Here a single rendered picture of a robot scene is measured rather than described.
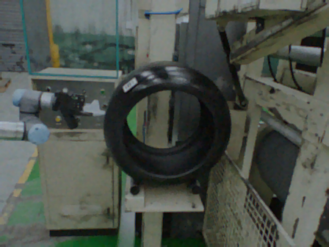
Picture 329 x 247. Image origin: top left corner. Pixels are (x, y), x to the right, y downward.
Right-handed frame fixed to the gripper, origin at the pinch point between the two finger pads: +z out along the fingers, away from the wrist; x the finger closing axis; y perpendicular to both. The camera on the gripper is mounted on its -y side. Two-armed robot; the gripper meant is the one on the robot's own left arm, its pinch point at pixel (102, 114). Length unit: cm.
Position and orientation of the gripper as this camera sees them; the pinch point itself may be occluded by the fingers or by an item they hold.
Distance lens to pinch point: 114.5
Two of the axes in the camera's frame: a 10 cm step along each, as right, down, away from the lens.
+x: -0.9, -3.4, 9.4
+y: 1.8, -9.3, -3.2
